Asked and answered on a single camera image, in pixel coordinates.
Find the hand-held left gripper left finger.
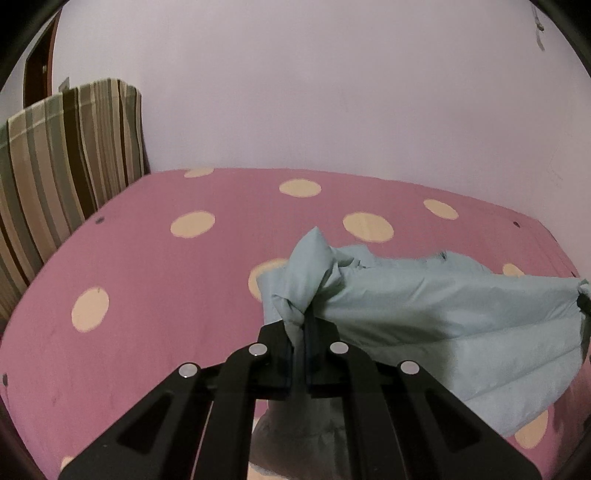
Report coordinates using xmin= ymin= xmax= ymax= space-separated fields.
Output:
xmin=59 ymin=320 xmax=297 ymax=480

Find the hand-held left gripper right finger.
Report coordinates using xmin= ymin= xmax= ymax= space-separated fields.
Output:
xmin=305 ymin=314 xmax=541 ymax=480

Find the light blue puffer jacket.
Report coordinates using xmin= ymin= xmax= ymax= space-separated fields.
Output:
xmin=249 ymin=226 xmax=591 ymax=480

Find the pink polka dot blanket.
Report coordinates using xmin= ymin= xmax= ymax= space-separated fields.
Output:
xmin=0 ymin=167 xmax=583 ymax=480

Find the striped upright mattress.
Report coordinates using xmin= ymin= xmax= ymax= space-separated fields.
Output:
xmin=0 ymin=79 xmax=152 ymax=324

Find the brown wooden door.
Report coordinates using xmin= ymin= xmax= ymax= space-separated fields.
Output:
xmin=23 ymin=9 xmax=63 ymax=109

